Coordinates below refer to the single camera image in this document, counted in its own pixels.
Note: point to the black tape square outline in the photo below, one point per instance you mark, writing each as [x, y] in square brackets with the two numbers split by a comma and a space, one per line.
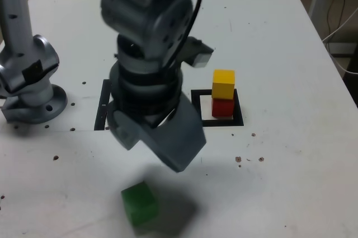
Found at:
[221, 122]

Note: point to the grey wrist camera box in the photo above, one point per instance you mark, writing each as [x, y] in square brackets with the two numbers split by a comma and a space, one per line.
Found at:
[200, 57]

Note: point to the green cube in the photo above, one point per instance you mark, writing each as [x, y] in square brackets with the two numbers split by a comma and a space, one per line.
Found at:
[138, 204]

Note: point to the red cube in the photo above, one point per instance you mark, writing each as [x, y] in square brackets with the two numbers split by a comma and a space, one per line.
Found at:
[222, 107]

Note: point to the black tape strip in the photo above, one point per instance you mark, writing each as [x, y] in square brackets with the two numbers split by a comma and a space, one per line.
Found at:
[99, 120]

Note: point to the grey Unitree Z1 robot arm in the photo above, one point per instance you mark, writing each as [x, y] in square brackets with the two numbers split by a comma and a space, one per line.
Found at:
[140, 11]

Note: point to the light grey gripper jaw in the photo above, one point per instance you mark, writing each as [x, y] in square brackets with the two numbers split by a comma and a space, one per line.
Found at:
[179, 142]

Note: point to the yellow cube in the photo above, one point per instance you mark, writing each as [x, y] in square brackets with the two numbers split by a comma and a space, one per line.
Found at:
[223, 86]

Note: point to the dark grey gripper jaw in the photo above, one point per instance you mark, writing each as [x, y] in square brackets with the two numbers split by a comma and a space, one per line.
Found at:
[123, 134]

